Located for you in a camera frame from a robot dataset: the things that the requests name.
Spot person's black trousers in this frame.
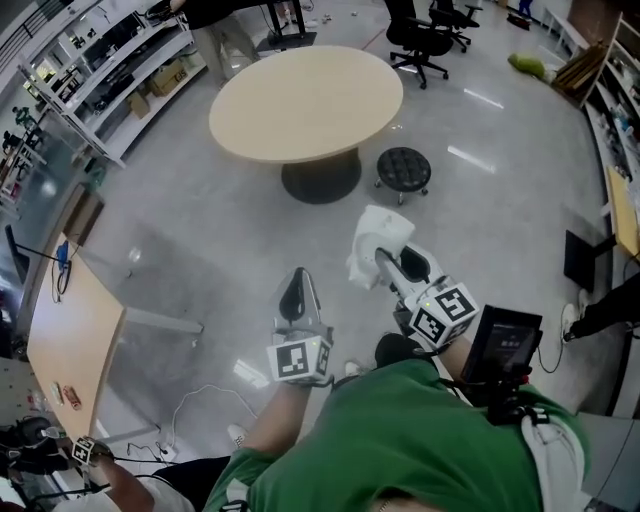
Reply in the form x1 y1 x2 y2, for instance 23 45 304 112
374 332 419 370

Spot black chest-mounted screen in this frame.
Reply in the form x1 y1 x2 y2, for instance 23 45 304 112
459 304 544 386

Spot black screen mount clamp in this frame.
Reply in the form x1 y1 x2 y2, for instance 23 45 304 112
487 372 549 426

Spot white shelving unit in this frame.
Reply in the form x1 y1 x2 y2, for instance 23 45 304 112
0 0 209 169

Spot person's green shirt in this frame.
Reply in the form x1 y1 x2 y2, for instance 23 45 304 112
202 359 591 512

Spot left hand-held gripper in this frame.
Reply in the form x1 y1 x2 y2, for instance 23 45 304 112
266 267 335 386

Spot rectangular wooden desk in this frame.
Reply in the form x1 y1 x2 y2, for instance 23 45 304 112
25 232 204 441

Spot small cardboard box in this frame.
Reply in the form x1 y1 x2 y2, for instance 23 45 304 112
127 91 151 120

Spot white floor cable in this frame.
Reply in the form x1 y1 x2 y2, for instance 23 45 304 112
157 383 259 461

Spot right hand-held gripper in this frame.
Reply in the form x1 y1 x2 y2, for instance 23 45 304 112
374 243 480 347

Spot brown wooden panel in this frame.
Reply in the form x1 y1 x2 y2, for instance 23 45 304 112
62 182 106 246

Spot round wooden table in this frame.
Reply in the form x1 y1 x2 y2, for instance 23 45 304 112
208 45 405 205

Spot black flat stand base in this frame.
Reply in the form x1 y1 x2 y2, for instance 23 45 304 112
563 229 621 294

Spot black mesh office chair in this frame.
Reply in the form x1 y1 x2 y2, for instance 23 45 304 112
385 0 454 90
428 0 484 54

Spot large printed cardboard box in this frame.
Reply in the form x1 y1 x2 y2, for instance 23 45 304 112
148 62 184 97

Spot person's left forearm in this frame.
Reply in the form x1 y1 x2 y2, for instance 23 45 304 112
238 382 314 454

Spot stack of wooden frames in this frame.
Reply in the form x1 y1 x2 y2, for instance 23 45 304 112
552 42 609 106

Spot green plastic container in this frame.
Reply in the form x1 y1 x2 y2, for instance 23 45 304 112
84 159 109 191

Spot white wall shelf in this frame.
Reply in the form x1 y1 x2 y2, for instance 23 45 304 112
579 12 640 264

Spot green bag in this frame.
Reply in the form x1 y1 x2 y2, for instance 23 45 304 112
508 52 549 80

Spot black coiled cable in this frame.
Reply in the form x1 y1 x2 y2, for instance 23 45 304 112
52 259 74 304

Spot black round stool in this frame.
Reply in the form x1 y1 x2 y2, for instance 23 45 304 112
374 146 432 206

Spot person's right forearm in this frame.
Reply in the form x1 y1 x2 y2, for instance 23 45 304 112
439 332 476 391

